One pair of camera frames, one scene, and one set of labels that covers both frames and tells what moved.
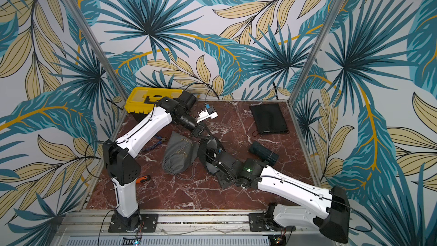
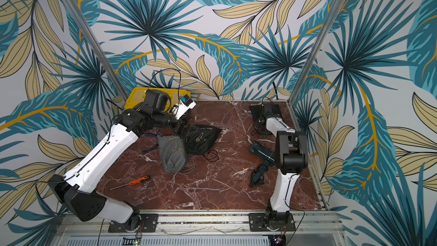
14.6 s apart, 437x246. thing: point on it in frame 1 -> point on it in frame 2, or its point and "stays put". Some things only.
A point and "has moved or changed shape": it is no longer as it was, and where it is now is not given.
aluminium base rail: x=93 y=229 stays put
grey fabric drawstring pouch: x=179 y=154 has moved or changed shape
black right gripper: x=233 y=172 -> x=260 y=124
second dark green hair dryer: x=263 y=154 stays put
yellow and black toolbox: x=141 y=100 stays put
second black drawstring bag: x=269 y=119 stays put
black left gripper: x=197 y=132 -> x=177 y=130
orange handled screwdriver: x=138 y=179 stays put
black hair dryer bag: x=207 y=152 -> x=198 y=139
